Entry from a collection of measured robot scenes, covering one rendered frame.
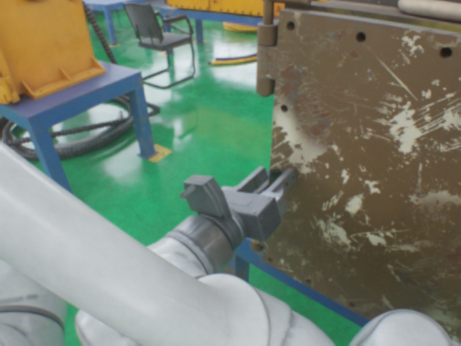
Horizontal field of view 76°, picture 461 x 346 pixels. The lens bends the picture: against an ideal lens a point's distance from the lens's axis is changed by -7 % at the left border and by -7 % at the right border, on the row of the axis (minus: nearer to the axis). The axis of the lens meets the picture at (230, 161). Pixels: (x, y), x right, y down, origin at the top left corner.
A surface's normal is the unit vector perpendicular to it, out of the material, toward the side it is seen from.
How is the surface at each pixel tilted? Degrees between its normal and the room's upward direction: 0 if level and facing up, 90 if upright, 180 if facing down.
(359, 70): 90
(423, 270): 90
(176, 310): 56
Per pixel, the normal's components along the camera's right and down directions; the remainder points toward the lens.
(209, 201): -0.61, 0.47
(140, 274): 0.56, -0.47
